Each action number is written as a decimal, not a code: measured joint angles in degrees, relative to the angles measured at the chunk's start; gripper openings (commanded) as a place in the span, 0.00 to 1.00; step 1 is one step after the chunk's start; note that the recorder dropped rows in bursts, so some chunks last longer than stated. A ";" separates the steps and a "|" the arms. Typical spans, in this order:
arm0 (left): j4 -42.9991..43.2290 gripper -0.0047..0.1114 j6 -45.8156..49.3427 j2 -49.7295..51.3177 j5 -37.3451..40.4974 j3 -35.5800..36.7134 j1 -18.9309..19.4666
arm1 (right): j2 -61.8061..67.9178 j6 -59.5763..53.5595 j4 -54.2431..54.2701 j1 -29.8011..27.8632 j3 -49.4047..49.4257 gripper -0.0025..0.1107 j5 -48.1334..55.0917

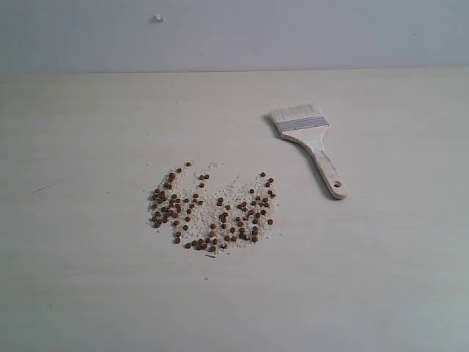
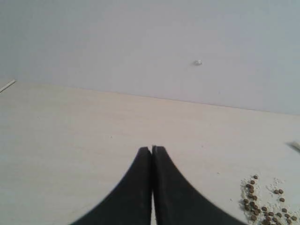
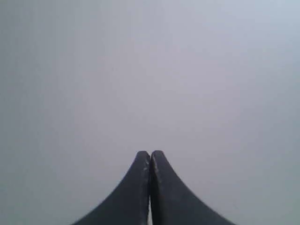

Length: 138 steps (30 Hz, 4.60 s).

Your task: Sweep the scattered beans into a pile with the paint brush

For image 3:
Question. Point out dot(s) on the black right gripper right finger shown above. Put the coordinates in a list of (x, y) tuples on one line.
[(172, 202)]

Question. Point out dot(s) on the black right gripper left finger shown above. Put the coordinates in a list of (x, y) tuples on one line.
[(128, 203)]

